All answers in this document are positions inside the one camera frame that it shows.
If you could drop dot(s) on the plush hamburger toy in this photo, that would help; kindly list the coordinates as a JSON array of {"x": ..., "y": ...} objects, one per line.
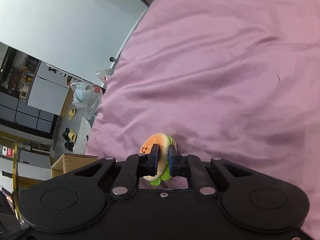
[{"x": 164, "y": 142}]

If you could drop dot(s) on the yellow slipper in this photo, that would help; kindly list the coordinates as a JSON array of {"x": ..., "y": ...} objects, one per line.
[
  {"x": 71, "y": 114},
  {"x": 72, "y": 135}
]

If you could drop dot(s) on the white plastic shopping bag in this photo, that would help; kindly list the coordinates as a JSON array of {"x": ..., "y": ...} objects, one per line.
[{"x": 86, "y": 96}]

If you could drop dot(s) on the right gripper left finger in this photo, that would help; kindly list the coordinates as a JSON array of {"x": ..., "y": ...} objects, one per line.
[{"x": 141, "y": 164}]

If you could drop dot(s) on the brown cardboard box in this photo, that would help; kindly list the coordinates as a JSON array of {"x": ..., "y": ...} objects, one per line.
[{"x": 70, "y": 162}]

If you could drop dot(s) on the yellow slipper near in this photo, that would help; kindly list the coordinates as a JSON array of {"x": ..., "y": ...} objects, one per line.
[{"x": 72, "y": 135}]

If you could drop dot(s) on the yellow tape measure strip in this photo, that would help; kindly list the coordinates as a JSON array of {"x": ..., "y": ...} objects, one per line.
[{"x": 15, "y": 178}]

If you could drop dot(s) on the pink bed sheet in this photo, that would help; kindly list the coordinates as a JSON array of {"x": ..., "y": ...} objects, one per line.
[{"x": 237, "y": 79}]

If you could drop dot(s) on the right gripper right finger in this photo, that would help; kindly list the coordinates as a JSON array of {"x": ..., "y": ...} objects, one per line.
[{"x": 187, "y": 165}]

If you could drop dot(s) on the white floor towel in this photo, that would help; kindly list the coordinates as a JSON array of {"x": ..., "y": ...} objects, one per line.
[{"x": 82, "y": 137}]

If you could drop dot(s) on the white kitchen cabinet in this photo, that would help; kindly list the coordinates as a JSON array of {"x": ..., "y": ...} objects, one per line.
[{"x": 49, "y": 89}]

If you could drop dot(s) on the clear plastic trash bag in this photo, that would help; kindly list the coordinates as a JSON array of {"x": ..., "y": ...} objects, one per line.
[{"x": 105, "y": 75}]

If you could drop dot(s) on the yellow slipper far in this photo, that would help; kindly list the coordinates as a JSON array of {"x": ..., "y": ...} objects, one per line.
[{"x": 71, "y": 114}]

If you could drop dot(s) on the black slipper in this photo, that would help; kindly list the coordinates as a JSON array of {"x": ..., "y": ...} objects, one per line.
[{"x": 66, "y": 134}]

